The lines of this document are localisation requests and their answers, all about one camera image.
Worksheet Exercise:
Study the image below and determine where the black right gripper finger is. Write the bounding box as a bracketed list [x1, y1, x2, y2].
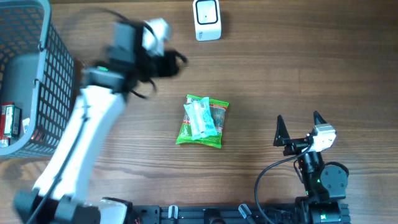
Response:
[273, 114, 290, 146]
[313, 111, 327, 125]

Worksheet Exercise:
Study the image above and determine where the green snack bag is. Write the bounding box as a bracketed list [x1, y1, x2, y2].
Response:
[176, 95, 229, 149]

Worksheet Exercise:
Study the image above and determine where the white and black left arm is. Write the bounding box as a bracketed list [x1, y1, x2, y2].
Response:
[14, 49, 188, 223]

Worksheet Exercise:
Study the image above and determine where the white barcode scanner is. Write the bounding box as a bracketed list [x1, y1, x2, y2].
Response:
[192, 0, 222, 42]

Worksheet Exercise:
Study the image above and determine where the dark grey plastic basket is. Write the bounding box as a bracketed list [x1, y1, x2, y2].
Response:
[1, 0, 76, 159]

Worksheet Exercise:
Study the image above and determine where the green white box in basket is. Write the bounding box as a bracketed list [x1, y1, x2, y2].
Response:
[4, 105, 21, 138]

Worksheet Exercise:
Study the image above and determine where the red white box in basket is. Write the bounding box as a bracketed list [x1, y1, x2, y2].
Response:
[0, 102, 14, 147]

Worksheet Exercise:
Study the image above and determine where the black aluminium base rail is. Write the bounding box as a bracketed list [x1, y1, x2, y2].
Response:
[102, 203, 352, 224]

